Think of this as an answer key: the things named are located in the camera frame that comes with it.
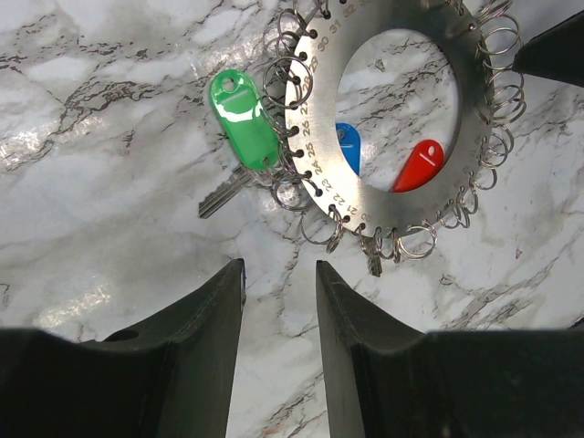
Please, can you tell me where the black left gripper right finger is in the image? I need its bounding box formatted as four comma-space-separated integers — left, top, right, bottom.
316, 261, 583, 437

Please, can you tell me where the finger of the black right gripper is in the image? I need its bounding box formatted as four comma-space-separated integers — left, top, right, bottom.
512, 11, 584, 88

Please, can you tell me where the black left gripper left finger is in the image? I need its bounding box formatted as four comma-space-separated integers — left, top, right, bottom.
1, 259, 245, 437

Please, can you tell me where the key with red tag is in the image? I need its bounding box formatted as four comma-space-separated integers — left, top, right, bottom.
357, 140, 444, 277

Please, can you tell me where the key with blue tag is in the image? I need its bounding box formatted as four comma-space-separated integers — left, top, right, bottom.
336, 122, 361, 175

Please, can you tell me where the metal numbered key ring disc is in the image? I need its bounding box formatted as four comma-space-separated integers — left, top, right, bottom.
263, 0, 528, 264

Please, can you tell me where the key with green tag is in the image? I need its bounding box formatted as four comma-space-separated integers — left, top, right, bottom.
199, 69, 279, 219

